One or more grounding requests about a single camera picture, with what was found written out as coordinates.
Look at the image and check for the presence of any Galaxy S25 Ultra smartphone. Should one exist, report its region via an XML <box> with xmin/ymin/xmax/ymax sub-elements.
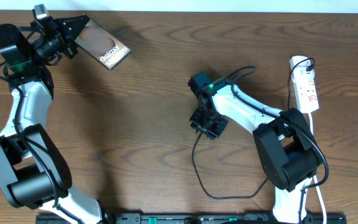
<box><xmin>75</xmin><ymin>19</ymin><xmax>131</xmax><ymax>70</ymax></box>

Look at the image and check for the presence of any black USB charging cable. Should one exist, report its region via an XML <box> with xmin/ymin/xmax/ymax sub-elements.
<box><xmin>191</xmin><ymin>57</ymin><xmax>316</xmax><ymax>200</ymax></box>

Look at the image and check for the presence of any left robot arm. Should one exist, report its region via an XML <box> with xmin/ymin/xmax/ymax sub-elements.
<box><xmin>0</xmin><ymin>15</ymin><xmax>113</xmax><ymax>223</ymax></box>

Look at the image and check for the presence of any white power strip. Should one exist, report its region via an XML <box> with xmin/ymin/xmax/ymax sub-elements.
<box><xmin>290</xmin><ymin>55</ymin><xmax>319</xmax><ymax>114</ymax></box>

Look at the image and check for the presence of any white power strip cord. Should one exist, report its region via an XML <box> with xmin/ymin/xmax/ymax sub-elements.
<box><xmin>307</xmin><ymin>112</ymin><xmax>328</xmax><ymax>224</ymax></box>

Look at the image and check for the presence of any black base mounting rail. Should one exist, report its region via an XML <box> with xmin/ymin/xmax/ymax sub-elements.
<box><xmin>35</xmin><ymin>213</ymin><xmax>347</xmax><ymax>224</ymax></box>

